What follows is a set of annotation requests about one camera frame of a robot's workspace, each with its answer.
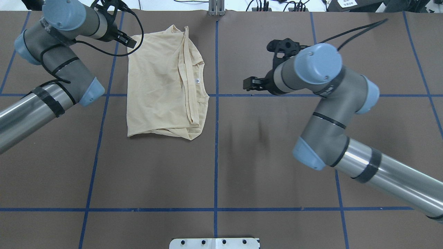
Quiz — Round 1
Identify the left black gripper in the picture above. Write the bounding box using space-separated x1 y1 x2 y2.
99 14 137 48

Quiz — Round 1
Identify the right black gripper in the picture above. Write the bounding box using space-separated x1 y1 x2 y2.
243 71 288 96

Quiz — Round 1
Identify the beige long-sleeve graphic shirt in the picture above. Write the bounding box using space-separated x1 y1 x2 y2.
126 25 209 140

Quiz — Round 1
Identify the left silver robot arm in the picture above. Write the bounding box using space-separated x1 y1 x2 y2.
0 0 142 153

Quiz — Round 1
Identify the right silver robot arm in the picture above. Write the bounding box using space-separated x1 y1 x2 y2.
243 39 443 223

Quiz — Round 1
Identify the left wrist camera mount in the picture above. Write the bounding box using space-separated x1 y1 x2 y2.
90 0 134 16

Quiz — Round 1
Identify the aluminium frame post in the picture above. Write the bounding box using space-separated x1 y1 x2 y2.
208 0 226 16

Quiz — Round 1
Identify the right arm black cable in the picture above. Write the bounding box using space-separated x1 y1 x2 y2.
305 18 389 52

